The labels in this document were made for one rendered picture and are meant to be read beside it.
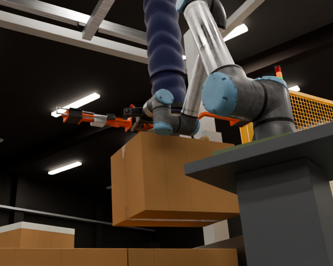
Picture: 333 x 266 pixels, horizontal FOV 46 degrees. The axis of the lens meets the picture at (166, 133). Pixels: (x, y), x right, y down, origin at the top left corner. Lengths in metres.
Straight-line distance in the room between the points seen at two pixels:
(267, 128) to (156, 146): 0.72
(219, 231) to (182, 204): 1.56
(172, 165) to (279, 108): 0.73
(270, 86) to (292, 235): 0.54
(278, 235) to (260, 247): 0.07
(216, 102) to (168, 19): 1.32
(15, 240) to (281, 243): 2.68
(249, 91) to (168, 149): 0.74
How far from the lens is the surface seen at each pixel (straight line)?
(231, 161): 1.25
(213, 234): 3.46
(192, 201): 1.99
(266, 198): 1.32
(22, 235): 3.57
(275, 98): 1.46
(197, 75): 1.90
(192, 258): 1.92
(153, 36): 2.56
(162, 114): 1.87
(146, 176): 1.89
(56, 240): 3.80
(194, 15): 1.73
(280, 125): 1.43
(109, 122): 2.16
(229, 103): 1.35
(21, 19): 4.60
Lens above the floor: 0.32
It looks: 23 degrees up
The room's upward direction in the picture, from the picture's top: 4 degrees counter-clockwise
